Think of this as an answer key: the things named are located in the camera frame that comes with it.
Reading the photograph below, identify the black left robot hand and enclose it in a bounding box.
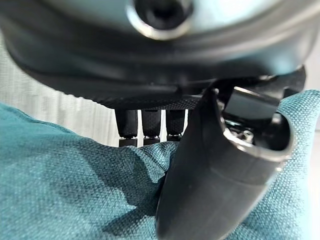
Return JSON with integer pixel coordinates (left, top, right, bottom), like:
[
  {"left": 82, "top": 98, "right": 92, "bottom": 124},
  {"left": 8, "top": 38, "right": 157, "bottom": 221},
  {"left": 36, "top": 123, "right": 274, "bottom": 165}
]
[{"left": 0, "top": 0, "right": 320, "bottom": 240}]

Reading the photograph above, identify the teal woven fabric cushion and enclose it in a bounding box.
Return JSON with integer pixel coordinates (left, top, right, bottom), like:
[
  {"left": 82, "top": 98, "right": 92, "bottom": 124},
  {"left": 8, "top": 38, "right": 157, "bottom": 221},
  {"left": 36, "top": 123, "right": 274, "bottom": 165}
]
[{"left": 0, "top": 89, "right": 320, "bottom": 240}]

